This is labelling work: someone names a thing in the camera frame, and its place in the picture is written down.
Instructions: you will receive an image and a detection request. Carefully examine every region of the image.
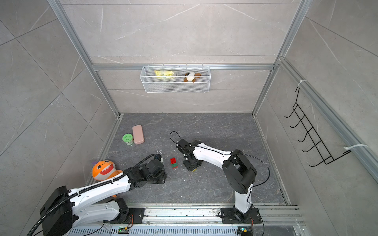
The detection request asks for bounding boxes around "red lego brick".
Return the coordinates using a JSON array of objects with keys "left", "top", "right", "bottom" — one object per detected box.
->
[{"left": 170, "top": 158, "right": 177, "bottom": 165}]

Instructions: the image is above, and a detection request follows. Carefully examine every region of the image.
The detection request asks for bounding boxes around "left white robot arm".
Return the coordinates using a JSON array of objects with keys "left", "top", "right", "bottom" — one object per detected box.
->
[{"left": 28, "top": 154, "right": 166, "bottom": 236}]

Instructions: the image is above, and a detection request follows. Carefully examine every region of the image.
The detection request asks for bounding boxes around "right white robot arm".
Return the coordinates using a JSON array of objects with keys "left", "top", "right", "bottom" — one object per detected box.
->
[{"left": 176, "top": 139, "right": 258, "bottom": 214}]

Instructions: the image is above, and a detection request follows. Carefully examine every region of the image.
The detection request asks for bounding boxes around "pink rectangular case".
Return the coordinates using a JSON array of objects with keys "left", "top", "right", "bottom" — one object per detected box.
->
[{"left": 132, "top": 125, "right": 145, "bottom": 145}]

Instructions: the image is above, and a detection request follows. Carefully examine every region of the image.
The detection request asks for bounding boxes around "orange shark plush toy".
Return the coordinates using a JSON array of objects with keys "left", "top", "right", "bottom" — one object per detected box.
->
[{"left": 92, "top": 160, "right": 123, "bottom": 182}]

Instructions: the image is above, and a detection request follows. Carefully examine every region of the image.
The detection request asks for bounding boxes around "brown white plush toy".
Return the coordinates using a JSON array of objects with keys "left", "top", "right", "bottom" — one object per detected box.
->
[{"left": 184, "top": 72, "right": 201, "bottom": 83}]

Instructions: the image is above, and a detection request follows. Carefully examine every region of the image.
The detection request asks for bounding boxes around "yellow packet in basket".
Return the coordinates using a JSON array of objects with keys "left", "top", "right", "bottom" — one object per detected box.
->
[{"left": 154, "top": 70, "right": 178, "bottom": 80}]

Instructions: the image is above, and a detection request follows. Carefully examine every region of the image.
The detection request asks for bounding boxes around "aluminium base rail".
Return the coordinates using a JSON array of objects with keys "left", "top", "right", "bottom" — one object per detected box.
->
[{"left": 68, "top": 203, "right": 309, "bottom": 236}]

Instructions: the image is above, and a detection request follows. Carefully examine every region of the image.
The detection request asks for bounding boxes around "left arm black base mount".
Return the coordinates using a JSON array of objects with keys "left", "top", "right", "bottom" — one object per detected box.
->
[{"left": 103, "top": 207, "right": 145, "bottom": 224}]

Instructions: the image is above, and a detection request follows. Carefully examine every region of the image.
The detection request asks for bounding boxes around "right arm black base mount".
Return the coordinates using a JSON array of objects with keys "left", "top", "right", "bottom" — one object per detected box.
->
[{"left": 217, "top": 207, "right": 262, "bottom": 224}]

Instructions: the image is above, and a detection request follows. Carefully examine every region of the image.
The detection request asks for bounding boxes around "white wire wall basket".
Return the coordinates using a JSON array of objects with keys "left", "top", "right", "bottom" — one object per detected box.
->
[{"left": 140, "top": 65, "right": 211, "bottom": 93}]

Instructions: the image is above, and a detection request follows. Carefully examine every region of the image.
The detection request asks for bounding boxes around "black wire hook rack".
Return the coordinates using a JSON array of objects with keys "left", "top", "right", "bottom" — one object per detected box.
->
[{"left": 284, "top": 87, "right": 351, "bottom": 168}]

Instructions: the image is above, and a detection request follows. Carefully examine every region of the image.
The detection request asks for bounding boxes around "aluminium corner frame post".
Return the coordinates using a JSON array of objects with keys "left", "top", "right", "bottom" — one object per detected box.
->
[{"left": 48, "top": 0, "right": 121, "bottom": 119}]

